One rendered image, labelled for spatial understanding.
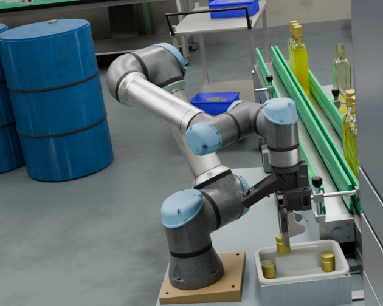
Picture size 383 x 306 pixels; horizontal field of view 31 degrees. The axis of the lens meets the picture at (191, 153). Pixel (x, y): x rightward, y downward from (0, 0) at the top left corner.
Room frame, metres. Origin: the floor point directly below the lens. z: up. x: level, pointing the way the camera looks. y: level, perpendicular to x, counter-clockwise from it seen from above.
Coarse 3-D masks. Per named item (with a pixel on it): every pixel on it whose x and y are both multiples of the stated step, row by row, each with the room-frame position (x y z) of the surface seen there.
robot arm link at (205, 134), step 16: (112, 64) 1.84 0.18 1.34; (128, 64) 1.82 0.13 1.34; (112, 80) 1.78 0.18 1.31; (128, 80) 1.76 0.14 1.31; (144, 80) 1.76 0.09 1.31; (112, 96) 1.79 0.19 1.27; (128, 96) 1.74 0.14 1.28; (144, 96) 1.69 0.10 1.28; (160, 96) 1.67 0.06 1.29; (144, 112) 1.71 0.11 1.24; (160, 112) 1.63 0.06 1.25; (176, 112) 1.60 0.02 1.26; (192, 112) 1.58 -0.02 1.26; (224, 112) 1.58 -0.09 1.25; (176, 128) 1.59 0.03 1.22; (192, 128) 1.51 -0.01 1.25; (208, 128) 1.50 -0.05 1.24; (224, 128) 1.52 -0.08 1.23; (192, 144) 1.51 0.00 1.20; (208, 144) 1.48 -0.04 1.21; (224, 144) 1.52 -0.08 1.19
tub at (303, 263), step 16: (320, 240) 1.64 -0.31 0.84; (256, 256) 1.60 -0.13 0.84; (272, 256) 1.63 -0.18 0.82; (288, 256) 1.63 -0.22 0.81; (304, 256) 1.63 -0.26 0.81; (320, 256) 1.63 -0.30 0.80; (336, 256) 1.58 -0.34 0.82; (288, 272) 1.62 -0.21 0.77; (304, 272) 1.61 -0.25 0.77; (320, 272) 1.60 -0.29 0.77; (336, 272) 1.47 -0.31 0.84
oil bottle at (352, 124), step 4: (352, 120) 1.84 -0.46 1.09; (348, 124) 1.84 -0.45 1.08; (352, 124) 1.82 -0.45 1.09; (348, 128) 1.84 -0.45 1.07; (352, 128) 1.81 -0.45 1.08; (348, 132) 1.84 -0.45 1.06; (348, 136) 1.84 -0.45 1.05; (348, 140) 1.84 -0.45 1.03; (348, 144) 1.85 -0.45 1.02; (348, 148) 1.85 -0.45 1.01; (348, 152) 1.85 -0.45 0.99; (348, 156) 1.85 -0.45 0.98; (352, 168) 1.81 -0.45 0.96
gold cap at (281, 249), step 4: (276, 236) 1.53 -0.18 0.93; (280, 236) 1.53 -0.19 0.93; (276, 240) 1.53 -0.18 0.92; (280, 240) 1.52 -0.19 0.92; (276, 244) 1.53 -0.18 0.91; (280, 244) 1.52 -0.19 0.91; (284, 244) 1.52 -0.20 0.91; (280, 248) 1.52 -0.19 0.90; (284, 248) 1.52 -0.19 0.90; (288, 248) 1.52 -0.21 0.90; (280, 252) 1.52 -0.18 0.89; (284, 252) 1.52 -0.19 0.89; (288, 252) 1.52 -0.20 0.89
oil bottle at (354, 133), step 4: (352, 132) 1.78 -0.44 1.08; (356, 132) 1.76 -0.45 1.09; (352, 136) 1.78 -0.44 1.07; (356, 136) 1.75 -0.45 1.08; (352, 140) 1.78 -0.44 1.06; (352, 144) 1.78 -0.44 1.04; (352, 148) 1.79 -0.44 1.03; (352, 152) 1.79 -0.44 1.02; (352, 156) 1.79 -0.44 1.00; (352, 160) 1.80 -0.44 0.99; (352, 164) 1.80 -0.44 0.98; (356, 164) 1.75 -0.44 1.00; (356, 168) 1.75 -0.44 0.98; (356, 172) 1.75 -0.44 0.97; (356, 176) 1.75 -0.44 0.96
